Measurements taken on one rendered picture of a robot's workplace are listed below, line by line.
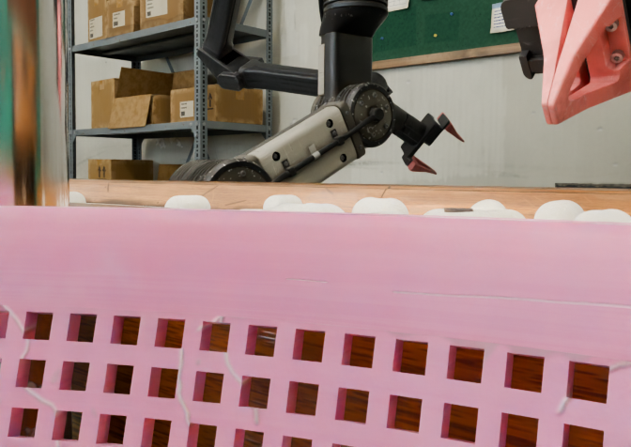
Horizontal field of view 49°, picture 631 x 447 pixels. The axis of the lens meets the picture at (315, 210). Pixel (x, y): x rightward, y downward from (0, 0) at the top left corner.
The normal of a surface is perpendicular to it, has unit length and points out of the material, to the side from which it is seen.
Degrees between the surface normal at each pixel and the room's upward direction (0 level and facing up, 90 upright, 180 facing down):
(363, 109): 90
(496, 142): 90
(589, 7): 62
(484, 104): 90
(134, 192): 45
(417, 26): 90
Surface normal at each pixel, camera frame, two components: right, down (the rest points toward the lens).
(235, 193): -0.44, -0.68
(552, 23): -0.55, -0.44
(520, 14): -0.49, 0.67
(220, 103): 0.72, 0.04
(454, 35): -0.68, 0.04
